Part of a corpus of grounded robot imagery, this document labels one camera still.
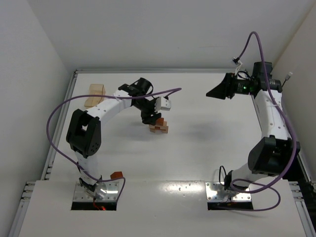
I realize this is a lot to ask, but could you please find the dark red arch block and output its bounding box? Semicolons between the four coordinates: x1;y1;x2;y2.
156;118;167;126

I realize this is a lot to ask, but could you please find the red triangular roof block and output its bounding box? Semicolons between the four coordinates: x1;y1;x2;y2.
110;171;123;180

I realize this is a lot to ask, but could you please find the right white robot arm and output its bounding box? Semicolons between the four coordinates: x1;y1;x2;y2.
206;62;300;191

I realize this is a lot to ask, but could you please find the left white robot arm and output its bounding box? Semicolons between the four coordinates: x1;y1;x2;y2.
66;78;170;194

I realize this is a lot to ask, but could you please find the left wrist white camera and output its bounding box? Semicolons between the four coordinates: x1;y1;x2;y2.
155;97;171;112

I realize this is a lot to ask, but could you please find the wrist white camera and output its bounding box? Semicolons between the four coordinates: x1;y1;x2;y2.
155;97;171;112
232;57;242;65

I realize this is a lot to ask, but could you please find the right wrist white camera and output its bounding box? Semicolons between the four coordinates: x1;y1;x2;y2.
232;57;242;65

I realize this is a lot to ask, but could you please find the black wall cable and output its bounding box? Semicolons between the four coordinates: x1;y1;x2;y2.
281;72;293;88

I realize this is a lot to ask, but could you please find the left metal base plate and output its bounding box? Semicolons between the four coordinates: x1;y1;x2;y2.
73;182;119;202

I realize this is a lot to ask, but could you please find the metal base plate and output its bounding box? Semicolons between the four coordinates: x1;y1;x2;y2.
73;182;119;202
205;182;252;203

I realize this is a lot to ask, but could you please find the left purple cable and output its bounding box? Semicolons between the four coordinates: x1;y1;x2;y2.
46;87;183;198

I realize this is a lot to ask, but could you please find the purple cable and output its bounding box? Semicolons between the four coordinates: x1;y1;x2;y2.
46;87;183;198
229;31;297;212

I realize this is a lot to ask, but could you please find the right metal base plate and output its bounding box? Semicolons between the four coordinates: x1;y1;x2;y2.
205;182;252;203

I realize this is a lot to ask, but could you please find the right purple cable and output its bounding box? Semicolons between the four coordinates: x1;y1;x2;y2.
229;31;297;212

